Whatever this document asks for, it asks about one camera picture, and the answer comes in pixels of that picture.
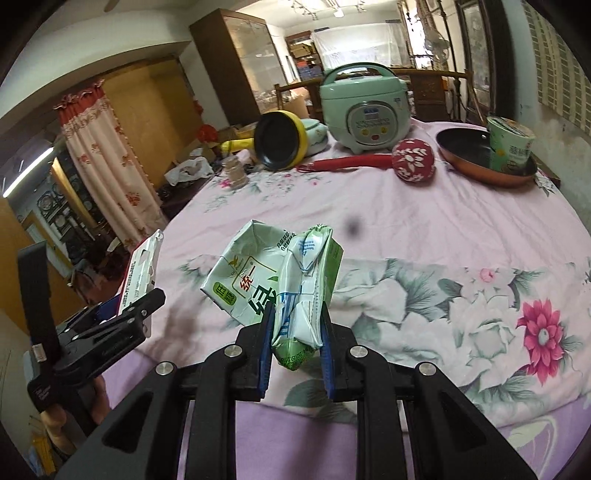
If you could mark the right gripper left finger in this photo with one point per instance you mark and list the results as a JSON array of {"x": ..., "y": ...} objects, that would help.
[{"x": 179, "y": 416}]

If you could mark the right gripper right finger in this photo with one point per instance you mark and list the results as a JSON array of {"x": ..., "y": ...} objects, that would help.
[{"x": 412, "y": 422}]

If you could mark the white red small carton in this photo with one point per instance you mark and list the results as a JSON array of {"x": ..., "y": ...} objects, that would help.
[{"x": 141, "y": 269}]

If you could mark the pink floral tablecloth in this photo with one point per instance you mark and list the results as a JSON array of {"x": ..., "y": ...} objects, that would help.
[{"x": 491, "y": 285}]

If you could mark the floral pink curtain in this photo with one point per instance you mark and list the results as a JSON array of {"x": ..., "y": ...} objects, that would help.
[{"x": 108, "y": 166}]

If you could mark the white plastic bag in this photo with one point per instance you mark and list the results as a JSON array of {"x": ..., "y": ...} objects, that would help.
[{"x": 190, "y": 170}]

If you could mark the clear glass jar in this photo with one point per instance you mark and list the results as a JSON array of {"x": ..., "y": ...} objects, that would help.
[{"x": 235, "y": 172}]

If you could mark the copper frying pan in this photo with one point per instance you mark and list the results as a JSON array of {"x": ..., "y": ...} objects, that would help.
[{"x": 469, "y": 152}]

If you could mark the green instant noodle cup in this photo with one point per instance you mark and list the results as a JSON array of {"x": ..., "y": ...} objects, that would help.
[{"x": 511, "y": 144}]

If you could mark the yellow small frying pan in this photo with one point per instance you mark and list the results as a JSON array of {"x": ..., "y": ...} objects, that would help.
[{"x": 279, "y": 141}]

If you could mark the white ceramic lidded dish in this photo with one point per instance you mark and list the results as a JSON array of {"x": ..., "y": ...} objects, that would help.
[{"x": 317, "y": 136}]

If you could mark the mint green rice cooker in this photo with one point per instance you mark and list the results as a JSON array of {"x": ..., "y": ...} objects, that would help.
[{"x": 365, "y": 106}]

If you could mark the glass display cabinet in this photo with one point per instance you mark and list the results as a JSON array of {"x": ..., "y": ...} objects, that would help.
[{"x": 241, "y": 61}]

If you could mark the standing fan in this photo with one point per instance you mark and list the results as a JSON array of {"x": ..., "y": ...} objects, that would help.
[{"x": 438, "y": 47}]

